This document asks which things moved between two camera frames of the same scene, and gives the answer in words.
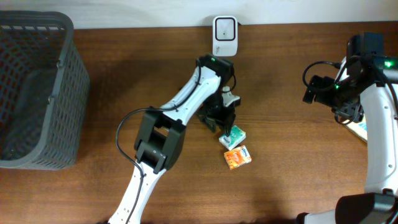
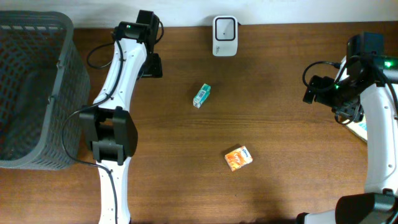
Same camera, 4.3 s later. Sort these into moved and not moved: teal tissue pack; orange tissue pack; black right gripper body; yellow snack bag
Moved: teal tissue pack
Not moved: orange tissue pack; yellow snack bag; black right gripper body
